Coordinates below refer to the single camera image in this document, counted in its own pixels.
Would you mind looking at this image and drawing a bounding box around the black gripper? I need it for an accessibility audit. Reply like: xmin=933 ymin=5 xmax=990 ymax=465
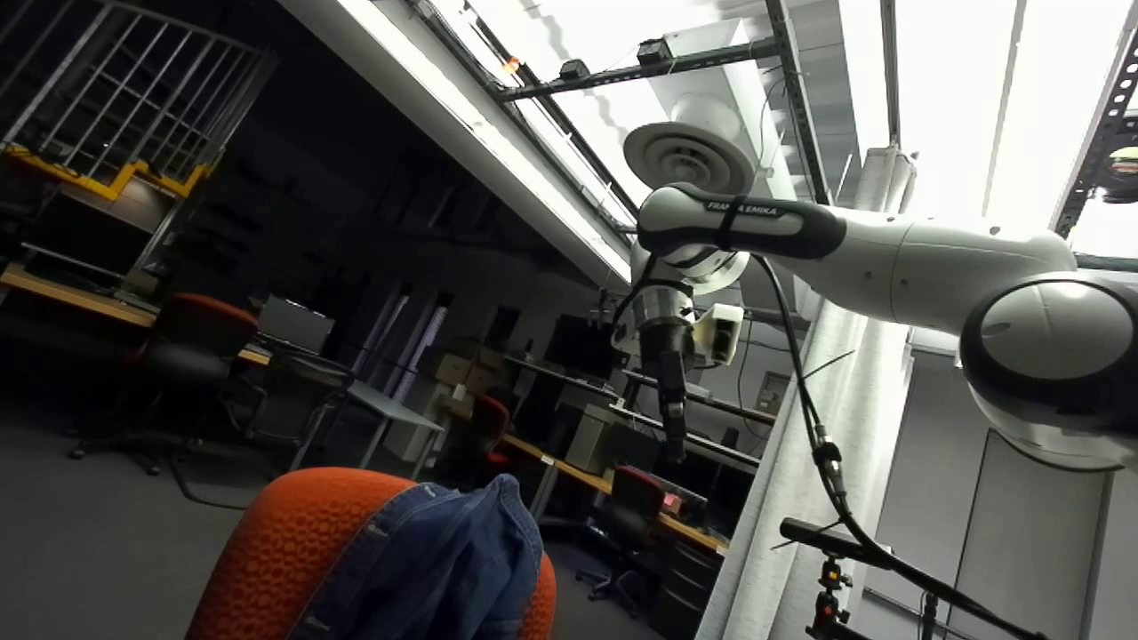
xmin=642 ymin=317 xmax=693 ymax=470

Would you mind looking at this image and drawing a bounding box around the blue jean jacket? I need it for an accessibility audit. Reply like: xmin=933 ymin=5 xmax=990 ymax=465
xmin=287 ymin=470 xmax=548 ymax=640

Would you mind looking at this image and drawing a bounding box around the red office chair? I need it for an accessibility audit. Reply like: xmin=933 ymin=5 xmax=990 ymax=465
xmin=456 ymin=391 xmax=518 ymax=484
xmin=586 ymin=462 xmax=675 ymax=602
xmin=67 ymin=289 xmax=262 ymax=481

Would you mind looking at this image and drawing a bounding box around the orange fabric office chair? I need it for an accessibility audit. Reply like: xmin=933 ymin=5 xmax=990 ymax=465
xmin=187 ymin=462 xmax=561 ymax=640

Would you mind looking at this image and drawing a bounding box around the long wooden workbench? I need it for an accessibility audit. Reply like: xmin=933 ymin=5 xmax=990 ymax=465
xmin=501 ymin=430 xmax=734 ymax=560

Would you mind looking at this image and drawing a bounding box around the black computer monitor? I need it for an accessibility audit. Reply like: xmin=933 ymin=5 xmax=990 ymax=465
xmin=546 ymin=311 xmax=629 ymax=384

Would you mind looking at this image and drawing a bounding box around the grey metal table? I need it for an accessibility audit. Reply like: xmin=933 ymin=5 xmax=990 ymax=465
xmin=287 ymin=374 xmax=447 ymax=472

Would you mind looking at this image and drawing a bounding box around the round ceiling air diffuser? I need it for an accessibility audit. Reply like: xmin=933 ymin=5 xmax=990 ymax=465
xmin=619 ymin=116 xmax=758 ymax=202

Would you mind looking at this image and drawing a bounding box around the long fluorescent ceiling light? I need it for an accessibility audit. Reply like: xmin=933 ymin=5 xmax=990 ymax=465
xmin=335 ymin=0 xmax=675 ymax=317

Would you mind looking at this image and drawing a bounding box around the grey door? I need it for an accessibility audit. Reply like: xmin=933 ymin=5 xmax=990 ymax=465
xmin=943 ymin=425 xmax=1116 ymax=640

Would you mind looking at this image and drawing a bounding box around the black ceiling sensor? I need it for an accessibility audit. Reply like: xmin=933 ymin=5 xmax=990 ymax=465
xmin=555 ymin=54 xmax=599 ymax=90
xmin=632 ymin=36 xmax=678 ymax=69

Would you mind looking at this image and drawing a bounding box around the grey computer monitor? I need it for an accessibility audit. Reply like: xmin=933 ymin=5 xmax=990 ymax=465
xmin=254 ymin=293 xmax=338 ymax=362

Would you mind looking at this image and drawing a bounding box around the yellow metal beam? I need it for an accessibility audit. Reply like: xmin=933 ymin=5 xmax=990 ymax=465
xmin=0 ymin=138 xmax=219 ymax=205

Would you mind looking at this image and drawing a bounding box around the white grid window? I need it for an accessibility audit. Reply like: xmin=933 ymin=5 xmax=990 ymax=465
xmin=0 ymin=0 xmax=277 ymax=187

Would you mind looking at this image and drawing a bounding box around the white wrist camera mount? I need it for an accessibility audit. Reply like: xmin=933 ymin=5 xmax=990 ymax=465
xmin=693 ymin=293 xmax=756 ymax=374

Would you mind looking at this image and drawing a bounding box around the black camera tripod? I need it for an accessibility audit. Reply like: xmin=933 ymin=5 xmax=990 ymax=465
xmin=777 ymin=515 xmax=894 ymax=640

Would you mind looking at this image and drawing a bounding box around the black ceiling rail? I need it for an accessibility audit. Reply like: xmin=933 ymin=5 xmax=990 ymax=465
xmin=501 ymin=36 xmax=786 ymax=106

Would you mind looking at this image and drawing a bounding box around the black perforated metal rail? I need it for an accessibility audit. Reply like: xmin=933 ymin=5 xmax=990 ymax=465
xmin=1040 ymin=33 xmax=1138 ymax=240

